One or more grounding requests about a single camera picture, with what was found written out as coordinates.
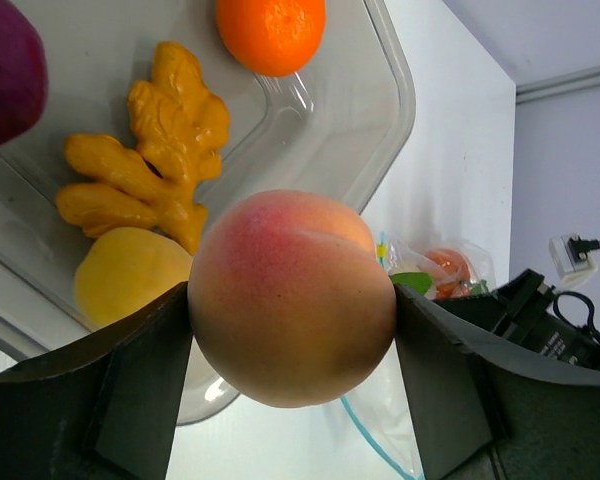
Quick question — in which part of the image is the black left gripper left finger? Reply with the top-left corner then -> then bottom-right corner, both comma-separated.
0,283 -> 193,479

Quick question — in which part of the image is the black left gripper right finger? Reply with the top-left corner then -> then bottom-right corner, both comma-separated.
392,283 -> 600,480

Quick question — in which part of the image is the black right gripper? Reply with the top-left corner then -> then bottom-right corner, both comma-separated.
436,269 -> 600,371

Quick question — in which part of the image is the clear zip top bag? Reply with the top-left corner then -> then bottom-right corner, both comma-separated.
341,233 -> 496,479

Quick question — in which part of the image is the yellow fake lemon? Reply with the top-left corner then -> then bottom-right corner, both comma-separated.
74,227 -> 193,327

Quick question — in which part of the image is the fake peach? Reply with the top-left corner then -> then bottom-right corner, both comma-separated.
188,190 -> 396,408

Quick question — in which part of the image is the fake fried chicken piece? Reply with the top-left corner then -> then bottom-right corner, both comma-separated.
55,41 -> 230,254

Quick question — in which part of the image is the purple fake onion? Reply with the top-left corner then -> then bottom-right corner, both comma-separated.
0,0 -> 49,145

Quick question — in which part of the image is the orange fake orange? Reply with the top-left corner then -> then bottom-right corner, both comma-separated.
215,0 -> 326,77

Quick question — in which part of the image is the orange fake pumpkin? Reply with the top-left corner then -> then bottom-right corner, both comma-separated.
425,248 -> 471,300

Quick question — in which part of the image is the smoky clear plastic bin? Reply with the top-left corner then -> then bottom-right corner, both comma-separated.
0,0 -> 417,426

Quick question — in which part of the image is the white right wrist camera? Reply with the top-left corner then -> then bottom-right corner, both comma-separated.
549,234 -> 599,282

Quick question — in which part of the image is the aluminium frame rail right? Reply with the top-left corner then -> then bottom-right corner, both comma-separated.
516,66 -> 600,104

